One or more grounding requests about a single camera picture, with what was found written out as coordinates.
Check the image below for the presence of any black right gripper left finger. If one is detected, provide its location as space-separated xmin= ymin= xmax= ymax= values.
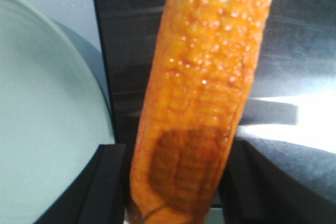
xmin=35 ymin=144 xmax=125 ymax=224

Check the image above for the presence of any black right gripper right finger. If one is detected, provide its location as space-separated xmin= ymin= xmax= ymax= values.
xmin=219 ymin=99 xmax=335 ymax=223

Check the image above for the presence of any orange corn cob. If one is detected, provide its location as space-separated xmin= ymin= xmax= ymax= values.
xmin=127 ymin=0 xmax=272 ymax=223

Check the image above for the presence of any pale green round plate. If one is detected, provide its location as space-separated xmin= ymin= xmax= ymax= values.
xmin=1 ymin=0 xmax=113 ymax=223

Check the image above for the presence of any black silver electronic kitchen scale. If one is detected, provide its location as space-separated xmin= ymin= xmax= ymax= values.
xmin=90 ymin=0 xmax=336 ymax=209

